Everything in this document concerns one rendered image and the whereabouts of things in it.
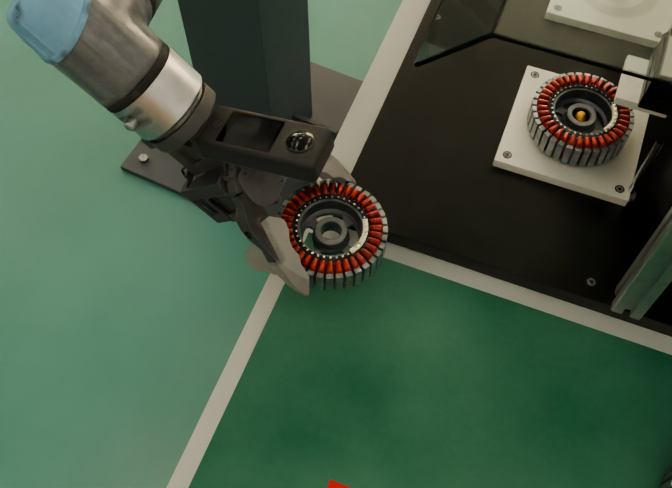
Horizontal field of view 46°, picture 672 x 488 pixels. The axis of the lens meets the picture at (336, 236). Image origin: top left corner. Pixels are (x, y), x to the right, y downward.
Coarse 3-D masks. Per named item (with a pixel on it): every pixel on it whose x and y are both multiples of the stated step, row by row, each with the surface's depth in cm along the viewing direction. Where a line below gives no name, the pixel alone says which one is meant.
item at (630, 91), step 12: (624, 84) 80; (636, 84) 80; (648, 84) 77; (660, 84) 76; (624, 96) 79; (636, 96) 79; (648, 96) 77; (660, 96) 77; (636, 108) 79; (648, 108) 78; (660, 108) 78
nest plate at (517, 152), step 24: (528, 72) 94; (552, 72) 94; (528, 96) 92; (600, 120) 90; (504, 144) 88; (528, 144) 88; (504, 168) 88; (528, 168) 87; (552, 168) 87; (576, 168) 87; (600, 168) 87; (624, 168) 87; (600, 192) 85; (624, 192) 85
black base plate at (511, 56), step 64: (448, 64) 96; (512, 64) 96; (576, 64) 96; (384, 128) 91; (448, 128) 91; (384, 192) 87; (448, 192) 87; (512, 192) 87; (576, 192) 87; (640, 192) 87; (448, 256) 84; (512, 256) 83; (576, 256) 83; (640, 320) 80
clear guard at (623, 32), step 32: (448, 0) 67; (480, 0) 63; (512, 0) 60; (544, 0) 60; (576, 0) 60; (608, 0) 60; (640, 0) 60; (448, 32) 64; (480, 32) 60; (512, 32) 59; (544, 32) 59; (576, 32) 59; (608, 32) 59; (640, 32) 59; (416, 64) 64; (608, 64) 57; (640, 64) 57
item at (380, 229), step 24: (312, 192) 79; (336, 192) 79; (360, 192) 80; (288, 216) 77; (312, 216) 80; (360, 216) 78; (384, 216) 78; (336, 240) 77; (360, 240) 76; (384, 240) 77; (312, 264) 75; (336, 264) 75; (360, 264) 75; (336, 288) 77
